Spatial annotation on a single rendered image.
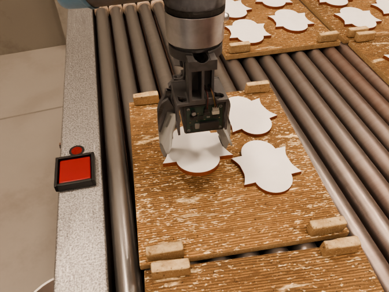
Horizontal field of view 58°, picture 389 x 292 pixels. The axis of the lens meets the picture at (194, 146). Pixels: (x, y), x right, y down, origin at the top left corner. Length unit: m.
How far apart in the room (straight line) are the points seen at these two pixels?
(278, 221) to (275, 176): 0.09
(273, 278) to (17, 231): 1.48
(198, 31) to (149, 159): 0.34
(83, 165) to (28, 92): 1.96
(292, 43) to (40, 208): 1.40
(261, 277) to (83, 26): 0.95
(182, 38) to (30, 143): 1.88
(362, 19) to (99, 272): 1.05
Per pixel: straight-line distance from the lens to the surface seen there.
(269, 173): 0.68
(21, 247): 1.83
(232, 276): 0.57
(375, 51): 1.14
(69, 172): 0.73
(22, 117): 2.47
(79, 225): 0.67
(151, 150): 0.72
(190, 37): 0.44
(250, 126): 0.77
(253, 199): 0.65
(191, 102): 0.47
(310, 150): 0.78
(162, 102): 0.53
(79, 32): 1.22
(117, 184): 0.70
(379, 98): 0.99
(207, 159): 0.58
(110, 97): 0.90
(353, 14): 1.31
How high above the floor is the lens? 1.46
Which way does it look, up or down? 46 degrees down
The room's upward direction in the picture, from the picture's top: straight up
